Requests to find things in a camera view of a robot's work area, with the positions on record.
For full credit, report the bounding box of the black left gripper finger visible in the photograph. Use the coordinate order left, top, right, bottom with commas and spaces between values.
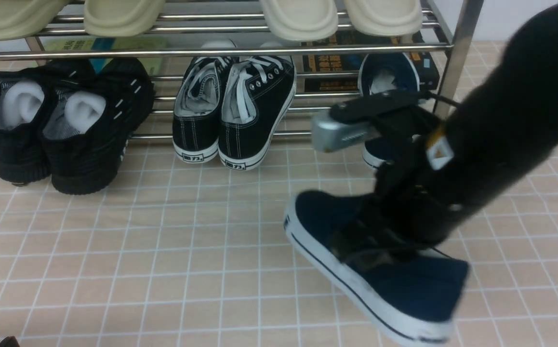
0, 336, 20, 347

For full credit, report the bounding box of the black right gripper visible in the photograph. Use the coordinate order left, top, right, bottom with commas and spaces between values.
328, 92, 458, 263

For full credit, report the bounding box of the navy slip-on shoe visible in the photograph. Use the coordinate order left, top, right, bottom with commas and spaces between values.
283, 190, 470, 347
358, 53, 421, 169

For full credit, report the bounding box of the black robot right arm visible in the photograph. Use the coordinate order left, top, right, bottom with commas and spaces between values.
323, 4, 558, 262

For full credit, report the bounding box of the stainless steel shoe rack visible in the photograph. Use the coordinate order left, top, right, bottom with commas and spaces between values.
0, 0, 485, 157

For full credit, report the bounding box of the black book with orange text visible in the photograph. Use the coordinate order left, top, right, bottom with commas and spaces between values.
301, 31, 440, 93

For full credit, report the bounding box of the black canvas sneaker right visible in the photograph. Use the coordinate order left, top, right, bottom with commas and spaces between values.
219, 55, 297, 171

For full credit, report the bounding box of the black canvas sneaker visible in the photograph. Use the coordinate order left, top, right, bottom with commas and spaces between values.
219, 55, 297, 171
173, 56, 240, 164

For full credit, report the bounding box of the cream slipper far right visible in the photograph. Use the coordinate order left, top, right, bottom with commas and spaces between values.
344, 0, 424, 37

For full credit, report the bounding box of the cream slipper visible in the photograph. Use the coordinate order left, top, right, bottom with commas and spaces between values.
259, 0, 339, 42
344, 0, 424, 37

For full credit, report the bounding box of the black knit sneaker right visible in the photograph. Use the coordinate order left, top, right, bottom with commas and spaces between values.
39, 57, 155, 195

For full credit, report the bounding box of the black knit sneaker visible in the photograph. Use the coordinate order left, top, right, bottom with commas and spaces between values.
39, 57, 155, 195
0, 59, 95, 186

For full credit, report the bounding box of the black canvas sneaker left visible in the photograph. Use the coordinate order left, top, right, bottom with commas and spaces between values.
173, 56, 240, 164

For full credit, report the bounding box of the black knit sneaker left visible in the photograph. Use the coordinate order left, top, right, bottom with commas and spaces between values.
0, 59, 95, 186

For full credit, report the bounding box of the green book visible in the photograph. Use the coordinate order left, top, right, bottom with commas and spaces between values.
43, 37, 168, 76

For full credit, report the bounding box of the beige slipper far left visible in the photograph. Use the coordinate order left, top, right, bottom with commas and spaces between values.
0, 0, 70, 41

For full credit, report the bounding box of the beige slipper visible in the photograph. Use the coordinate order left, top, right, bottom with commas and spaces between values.
83, 0, 165, 38
0, 0, 70, 41

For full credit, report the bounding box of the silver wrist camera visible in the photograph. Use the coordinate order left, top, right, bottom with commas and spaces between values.
311, 110, 377, 153

